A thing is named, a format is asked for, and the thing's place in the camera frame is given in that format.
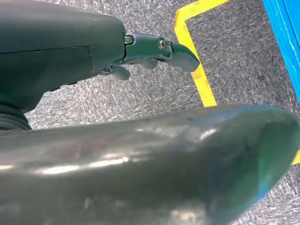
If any blue steel shelf rack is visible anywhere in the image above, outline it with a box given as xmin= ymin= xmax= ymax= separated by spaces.
xmin=262 ymin=0 xmax=300 ymax=103

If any yellow floor tape outline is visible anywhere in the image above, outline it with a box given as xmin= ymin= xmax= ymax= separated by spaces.
xmin=173 ymin=0 xmax=300 ymax=166

